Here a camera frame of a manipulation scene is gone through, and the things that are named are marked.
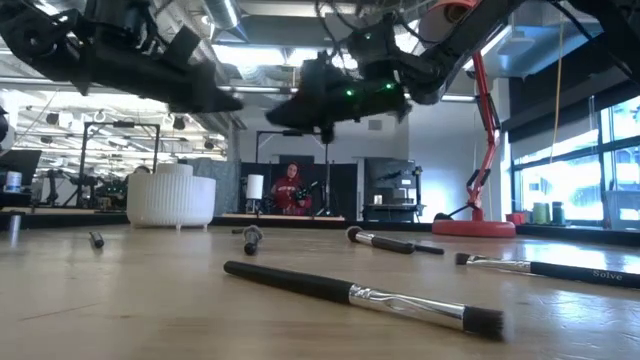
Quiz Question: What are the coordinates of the grey-head black makeup brush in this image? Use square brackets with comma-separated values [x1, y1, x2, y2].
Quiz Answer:
[242, 224, 265, 257]

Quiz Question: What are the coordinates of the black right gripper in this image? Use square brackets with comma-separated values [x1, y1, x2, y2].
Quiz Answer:
[264, 52, 412, 145]

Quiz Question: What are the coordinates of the white ribbed round container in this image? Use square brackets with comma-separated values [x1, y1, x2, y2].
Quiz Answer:
[126, 163, 217, 232]

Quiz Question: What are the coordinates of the grey partition panel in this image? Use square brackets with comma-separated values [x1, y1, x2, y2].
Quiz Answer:
[192, 158, 241, 216]

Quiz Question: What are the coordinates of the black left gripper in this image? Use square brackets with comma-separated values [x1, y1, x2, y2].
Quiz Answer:
[82, 0, 245, 114]

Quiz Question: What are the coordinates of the black Solve-print makeup brush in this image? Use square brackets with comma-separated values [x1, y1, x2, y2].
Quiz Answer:
[454, 252, 640, 290]

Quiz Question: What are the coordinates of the fluffy-head black makeup brush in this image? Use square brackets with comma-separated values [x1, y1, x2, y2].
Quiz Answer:
[345, 225, 416, 256]

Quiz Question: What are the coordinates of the black partition panel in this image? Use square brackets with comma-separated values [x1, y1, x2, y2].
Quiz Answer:
[239, 160, 359, 219]

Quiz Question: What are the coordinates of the large flat-head makeup brush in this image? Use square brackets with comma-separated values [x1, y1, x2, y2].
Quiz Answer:
[223, 260, 506, 343]

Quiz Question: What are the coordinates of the wooden background table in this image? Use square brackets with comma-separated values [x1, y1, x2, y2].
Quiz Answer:
[222, 213, 346, 223]

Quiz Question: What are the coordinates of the red desk lamp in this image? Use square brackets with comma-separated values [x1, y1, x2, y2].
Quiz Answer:
[418, 0, 517, 239]

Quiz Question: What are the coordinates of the white cylinder table lamp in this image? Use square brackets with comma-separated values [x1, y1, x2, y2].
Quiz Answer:
[246, 173, 265, 214]

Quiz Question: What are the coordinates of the black lamp cable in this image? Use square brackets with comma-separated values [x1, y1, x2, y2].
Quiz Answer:
[433, 203, 474, 223]

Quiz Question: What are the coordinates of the green cup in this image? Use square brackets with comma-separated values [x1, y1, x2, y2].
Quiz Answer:
[531, 201, 552, 226]

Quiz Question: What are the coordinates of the black metal frame stand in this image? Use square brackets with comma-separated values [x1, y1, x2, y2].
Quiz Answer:
[255, 128, 332, 217]
[77, 121, 161, 209]

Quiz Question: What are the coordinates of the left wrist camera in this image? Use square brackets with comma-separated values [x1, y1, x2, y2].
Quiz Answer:
[162, 24, 202, 66]

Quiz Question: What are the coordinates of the black monitor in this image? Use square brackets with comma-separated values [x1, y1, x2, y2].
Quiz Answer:
[0, 148, 43, 187]

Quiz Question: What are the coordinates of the person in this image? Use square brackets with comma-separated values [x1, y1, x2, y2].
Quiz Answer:
[123, 165, 152, 201]
[270, 160, 314, 217]

